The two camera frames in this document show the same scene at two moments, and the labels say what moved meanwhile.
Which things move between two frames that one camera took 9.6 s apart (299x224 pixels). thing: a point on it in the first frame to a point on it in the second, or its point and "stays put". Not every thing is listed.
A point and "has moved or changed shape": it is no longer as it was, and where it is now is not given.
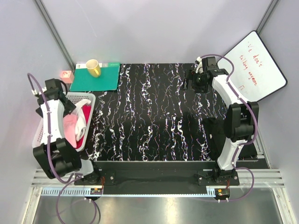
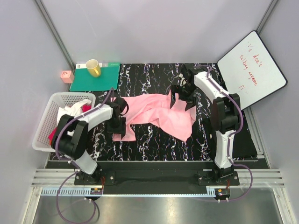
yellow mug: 93,67 stays put
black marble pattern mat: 152,116 stays put
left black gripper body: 68,108 to 117,124
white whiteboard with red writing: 255,75 stays put
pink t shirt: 69,122 has moved or changed shape
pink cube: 67,77 stays put
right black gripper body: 197,82 to 186,93
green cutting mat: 107,80 stays put
